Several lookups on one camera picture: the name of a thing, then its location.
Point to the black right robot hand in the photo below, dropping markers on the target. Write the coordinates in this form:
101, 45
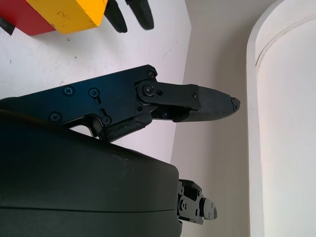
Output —
74, 172

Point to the black tape strip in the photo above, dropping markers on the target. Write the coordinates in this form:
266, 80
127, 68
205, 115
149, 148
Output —
6, 26

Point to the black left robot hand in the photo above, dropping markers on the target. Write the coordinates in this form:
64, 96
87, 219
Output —
143, 14

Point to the red wooden block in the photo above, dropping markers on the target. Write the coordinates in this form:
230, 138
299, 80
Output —
27, 22

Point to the white curved panel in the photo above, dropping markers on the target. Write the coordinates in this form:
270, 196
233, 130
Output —
284, 123

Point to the yellow wooden block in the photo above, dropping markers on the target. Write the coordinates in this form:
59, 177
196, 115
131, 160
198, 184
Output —
74, 17

